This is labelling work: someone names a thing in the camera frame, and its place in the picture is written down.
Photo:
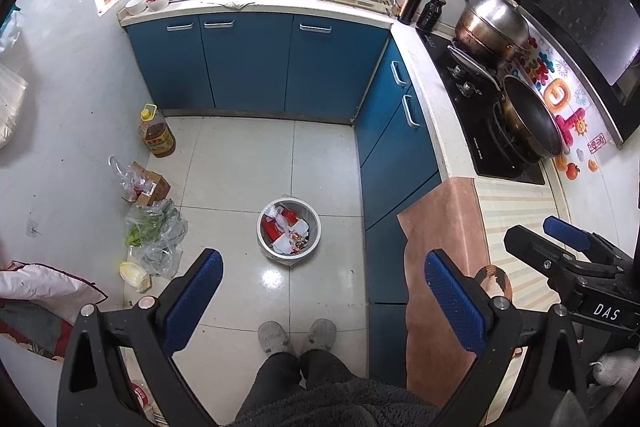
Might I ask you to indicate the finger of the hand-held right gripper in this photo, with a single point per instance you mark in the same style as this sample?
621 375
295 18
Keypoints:
570 232
542 254

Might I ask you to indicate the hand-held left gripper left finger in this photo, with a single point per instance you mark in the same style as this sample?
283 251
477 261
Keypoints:
195 299

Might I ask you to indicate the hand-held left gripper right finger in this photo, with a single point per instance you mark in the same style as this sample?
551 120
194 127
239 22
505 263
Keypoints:
455 302

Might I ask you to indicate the large red and clear package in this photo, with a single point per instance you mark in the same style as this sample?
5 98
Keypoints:
272 229

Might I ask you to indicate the white trash bin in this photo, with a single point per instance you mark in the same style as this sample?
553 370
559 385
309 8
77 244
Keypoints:
290 255

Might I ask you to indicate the person's right hand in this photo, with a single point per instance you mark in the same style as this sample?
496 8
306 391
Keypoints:
620 369

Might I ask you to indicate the striped cat print tablecloth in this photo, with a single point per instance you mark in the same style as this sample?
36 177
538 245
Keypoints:
510 217

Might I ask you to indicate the pale cabbage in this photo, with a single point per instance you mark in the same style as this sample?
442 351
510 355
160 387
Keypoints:
134 274

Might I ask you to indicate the clear bag of green vegetables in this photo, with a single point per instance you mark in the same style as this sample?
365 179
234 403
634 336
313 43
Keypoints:
150 227

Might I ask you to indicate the grey slipper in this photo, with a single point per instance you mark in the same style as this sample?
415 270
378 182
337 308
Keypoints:
319 334
275 337

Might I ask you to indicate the white container with red label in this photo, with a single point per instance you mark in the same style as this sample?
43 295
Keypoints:
141 394

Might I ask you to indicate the person's dark trousers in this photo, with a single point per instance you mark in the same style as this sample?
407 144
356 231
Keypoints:
272 377

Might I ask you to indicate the black gas stove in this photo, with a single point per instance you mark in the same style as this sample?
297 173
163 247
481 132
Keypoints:
490 157

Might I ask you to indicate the brown cardboard box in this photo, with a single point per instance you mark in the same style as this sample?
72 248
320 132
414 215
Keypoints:
157 184

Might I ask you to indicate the black wok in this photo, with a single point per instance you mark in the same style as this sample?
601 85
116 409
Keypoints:
530 117

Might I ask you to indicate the person's dark fleece robe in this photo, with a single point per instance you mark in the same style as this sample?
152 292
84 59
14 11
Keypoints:
380 407

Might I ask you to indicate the clear plastic bag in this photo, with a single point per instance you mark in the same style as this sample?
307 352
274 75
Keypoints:
122 177

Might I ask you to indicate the yellow cooking oil bottle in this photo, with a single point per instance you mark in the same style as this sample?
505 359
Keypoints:
159 137

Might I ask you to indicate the steel pot lid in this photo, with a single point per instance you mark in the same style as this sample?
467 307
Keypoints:
475 67

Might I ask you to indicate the steel pot with lid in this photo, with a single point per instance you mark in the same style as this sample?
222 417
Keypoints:
492 14

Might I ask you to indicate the blue kitchen cabinet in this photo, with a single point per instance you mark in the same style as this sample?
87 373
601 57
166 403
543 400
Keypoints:
250 67

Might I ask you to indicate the dark bottle with red cap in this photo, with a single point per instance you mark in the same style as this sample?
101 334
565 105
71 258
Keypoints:
431 14

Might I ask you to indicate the white sack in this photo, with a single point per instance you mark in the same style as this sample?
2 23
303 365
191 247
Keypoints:
10 107

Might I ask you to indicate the tall dark sauce bottle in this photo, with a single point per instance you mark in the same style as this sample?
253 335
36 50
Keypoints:
412 4

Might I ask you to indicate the white bowl with red contents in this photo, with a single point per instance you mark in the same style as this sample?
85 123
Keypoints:
158 1

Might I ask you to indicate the pale blue plastic bag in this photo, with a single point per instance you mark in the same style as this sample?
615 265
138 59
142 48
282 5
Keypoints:
10 29

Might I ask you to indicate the colourful sticker wall sheet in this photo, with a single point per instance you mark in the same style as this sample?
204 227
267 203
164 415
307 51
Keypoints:
555 99

